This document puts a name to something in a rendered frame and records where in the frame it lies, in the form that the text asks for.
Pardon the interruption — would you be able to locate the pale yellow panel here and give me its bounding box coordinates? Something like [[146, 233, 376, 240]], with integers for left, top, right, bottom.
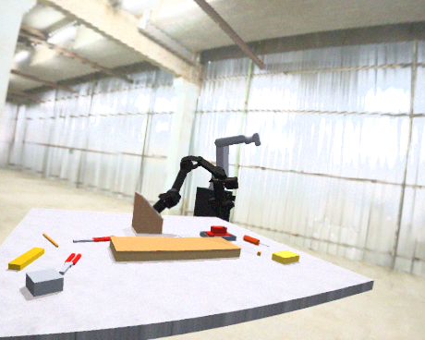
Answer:
[[109, 237, 241, 262]]

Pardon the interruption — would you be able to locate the red-handled awl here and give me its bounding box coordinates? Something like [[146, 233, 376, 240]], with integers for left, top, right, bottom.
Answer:
[[73, 237, 110, 243], [59, 253, 81, 275]]

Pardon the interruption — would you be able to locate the yellow flat bar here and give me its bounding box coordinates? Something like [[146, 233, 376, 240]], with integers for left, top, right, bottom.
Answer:
[[7, 247, 44, 271]]

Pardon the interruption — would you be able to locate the pale yellow rectangular block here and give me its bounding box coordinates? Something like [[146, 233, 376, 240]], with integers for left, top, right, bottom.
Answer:
[[271, 250, 300, 265]]

